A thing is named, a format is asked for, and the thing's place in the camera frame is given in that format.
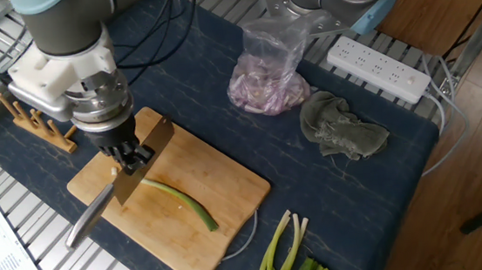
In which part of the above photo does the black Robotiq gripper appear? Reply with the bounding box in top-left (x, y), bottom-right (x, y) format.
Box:
top-left (85, 114), bottom-right (159, 180)

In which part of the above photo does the steel cleaver knife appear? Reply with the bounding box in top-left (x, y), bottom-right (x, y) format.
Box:
top-left (55, 116), bottom-right (186, 251)

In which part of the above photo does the single scallion stalk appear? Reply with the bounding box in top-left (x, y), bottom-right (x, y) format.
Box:
top-left (139, 172), bottom-right (221, 239)

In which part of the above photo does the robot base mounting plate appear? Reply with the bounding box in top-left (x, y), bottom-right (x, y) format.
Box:
top-left (261, 0), bottom-right (350, 42)

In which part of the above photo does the wooden dish rack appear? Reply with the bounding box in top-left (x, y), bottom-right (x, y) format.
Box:
top-left (0, 86), bottom-right (81, 160)

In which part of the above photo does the wooden cutting board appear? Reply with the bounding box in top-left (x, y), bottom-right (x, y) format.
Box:
top-left (60, 97), bottom-right (279, 270)

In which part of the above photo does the dark blue marbled mat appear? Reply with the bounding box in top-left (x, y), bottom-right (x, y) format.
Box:
top-left (0, 0), bottom-right (451, 270)

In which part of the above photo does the clear plastic bag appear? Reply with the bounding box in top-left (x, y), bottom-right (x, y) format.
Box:
top-left (221, 8), bottom-right (340, 120)

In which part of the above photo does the scallion with white stem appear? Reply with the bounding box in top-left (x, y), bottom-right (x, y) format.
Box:
top-left (260, 212), bottom-right (305, 270)
top-left (265, 216), bottom-right (314, 270)
top-left (246, 208), bottom-right (296, 270)

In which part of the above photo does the grey-green rag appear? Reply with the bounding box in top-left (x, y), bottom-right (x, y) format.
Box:
top-left (297, 84), bottom-right (392, 165)

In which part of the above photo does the white power strip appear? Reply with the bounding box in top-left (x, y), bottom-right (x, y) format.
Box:
top-left (324, 27), bottom-right (435, 112)

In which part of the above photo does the metal wire loop handle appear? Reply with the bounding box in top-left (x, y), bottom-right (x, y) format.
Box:
top-left (216, 209), bottom-right (263, 262)

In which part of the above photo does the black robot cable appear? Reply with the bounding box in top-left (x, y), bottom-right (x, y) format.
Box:
top-left (108, 0), bottom-right (207, 88)

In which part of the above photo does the white power strip cable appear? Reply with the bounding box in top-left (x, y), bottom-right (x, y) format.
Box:
top-left (411, 51), bottom-right (475, 177)

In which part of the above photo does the aluminium extrusion post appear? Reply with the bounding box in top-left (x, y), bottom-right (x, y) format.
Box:
top-left (432, 0), bottom-right (482, 92)

